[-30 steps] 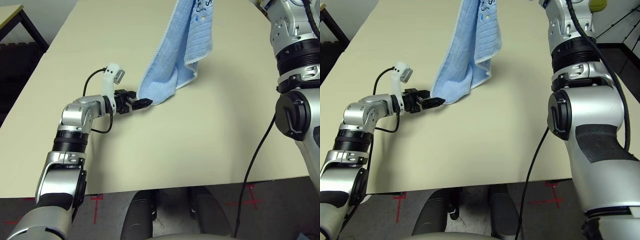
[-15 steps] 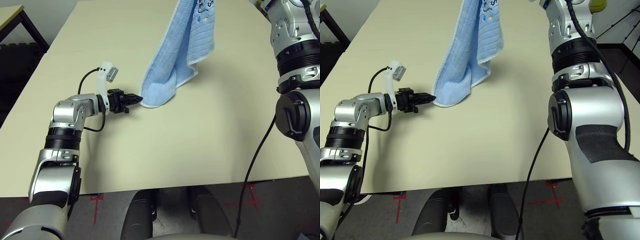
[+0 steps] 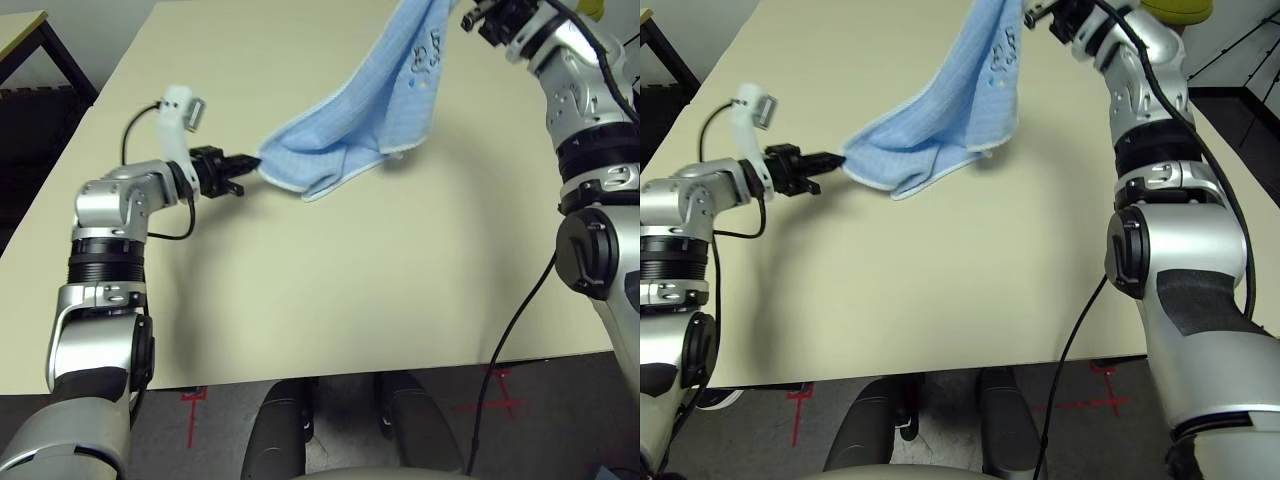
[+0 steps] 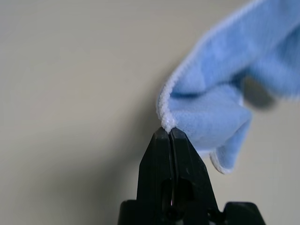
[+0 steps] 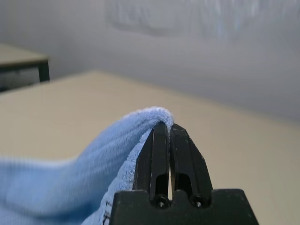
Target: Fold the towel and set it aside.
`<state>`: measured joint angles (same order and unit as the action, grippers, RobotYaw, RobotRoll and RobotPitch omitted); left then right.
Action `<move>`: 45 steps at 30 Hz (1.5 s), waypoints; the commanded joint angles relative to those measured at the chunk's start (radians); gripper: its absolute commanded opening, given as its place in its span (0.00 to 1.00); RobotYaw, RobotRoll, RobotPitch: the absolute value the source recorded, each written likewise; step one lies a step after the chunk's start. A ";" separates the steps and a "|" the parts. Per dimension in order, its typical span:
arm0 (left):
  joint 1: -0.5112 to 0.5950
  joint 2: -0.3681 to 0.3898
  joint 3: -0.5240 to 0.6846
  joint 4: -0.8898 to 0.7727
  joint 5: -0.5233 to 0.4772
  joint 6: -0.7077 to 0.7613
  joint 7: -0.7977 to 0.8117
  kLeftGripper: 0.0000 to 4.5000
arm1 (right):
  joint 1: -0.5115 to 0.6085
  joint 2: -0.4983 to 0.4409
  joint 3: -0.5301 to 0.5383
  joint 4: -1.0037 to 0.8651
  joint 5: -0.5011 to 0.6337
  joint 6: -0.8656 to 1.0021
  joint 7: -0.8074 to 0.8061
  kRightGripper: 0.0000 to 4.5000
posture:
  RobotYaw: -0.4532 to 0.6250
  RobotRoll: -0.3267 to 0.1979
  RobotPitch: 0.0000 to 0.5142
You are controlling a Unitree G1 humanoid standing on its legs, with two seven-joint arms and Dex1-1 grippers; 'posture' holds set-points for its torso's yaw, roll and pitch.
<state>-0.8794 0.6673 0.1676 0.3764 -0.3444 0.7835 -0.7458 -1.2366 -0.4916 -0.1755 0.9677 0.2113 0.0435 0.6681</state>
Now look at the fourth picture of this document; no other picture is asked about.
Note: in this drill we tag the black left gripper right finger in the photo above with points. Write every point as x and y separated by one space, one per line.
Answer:
189 173

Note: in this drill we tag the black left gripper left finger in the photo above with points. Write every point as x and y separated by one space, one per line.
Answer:
157 168

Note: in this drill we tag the light blue towel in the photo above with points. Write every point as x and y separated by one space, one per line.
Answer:
222 58

